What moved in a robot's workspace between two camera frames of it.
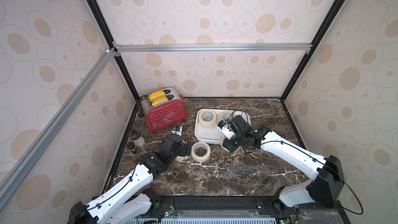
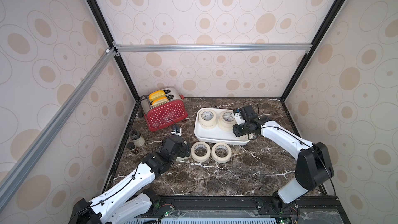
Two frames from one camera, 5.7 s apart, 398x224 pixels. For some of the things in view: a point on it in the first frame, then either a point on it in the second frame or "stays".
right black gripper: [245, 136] to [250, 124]
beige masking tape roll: [181, 158] stays
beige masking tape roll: [222, 139] to [221, 152]
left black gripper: [184, 151] stays
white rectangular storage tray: [213, 136] stays
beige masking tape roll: [200, 151] stays
